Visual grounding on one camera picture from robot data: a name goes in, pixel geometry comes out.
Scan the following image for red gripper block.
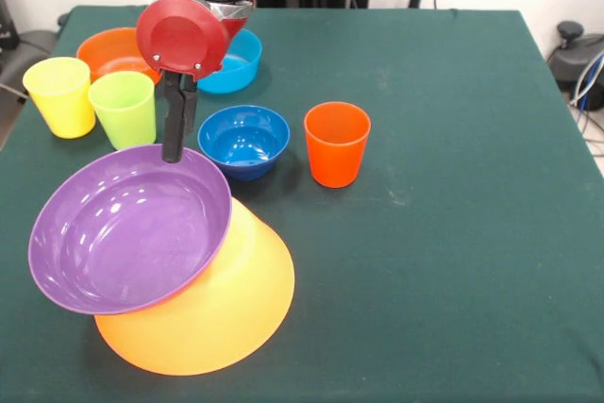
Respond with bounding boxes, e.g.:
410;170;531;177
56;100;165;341
135;0;251;165

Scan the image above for dark blue plastic bowl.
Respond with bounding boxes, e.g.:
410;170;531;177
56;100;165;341
196;105;292;183

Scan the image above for purple plastic bowl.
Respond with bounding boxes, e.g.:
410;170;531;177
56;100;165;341
27;143;234;317

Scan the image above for red plastic cup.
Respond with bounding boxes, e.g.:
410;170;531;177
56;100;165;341
303;101;373;190

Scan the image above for large yellow plastic bowl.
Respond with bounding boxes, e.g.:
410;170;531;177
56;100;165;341
92;196;297;378

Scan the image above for green plastic cup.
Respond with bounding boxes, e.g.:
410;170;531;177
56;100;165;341
87;70;158;151

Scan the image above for light blue plastic bowl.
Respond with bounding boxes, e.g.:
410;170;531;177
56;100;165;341
196;27;263;95

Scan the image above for orange-red plastic bowl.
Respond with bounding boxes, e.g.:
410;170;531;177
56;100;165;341
75;26;164;87

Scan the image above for yellow plastic cup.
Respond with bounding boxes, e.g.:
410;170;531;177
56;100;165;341
22;57;97;140

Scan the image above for dark green tablecloth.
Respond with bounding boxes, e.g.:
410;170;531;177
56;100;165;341
0;5;604;403

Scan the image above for tangle of floor cables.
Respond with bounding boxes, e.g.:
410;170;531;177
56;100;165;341
568;53;604;159

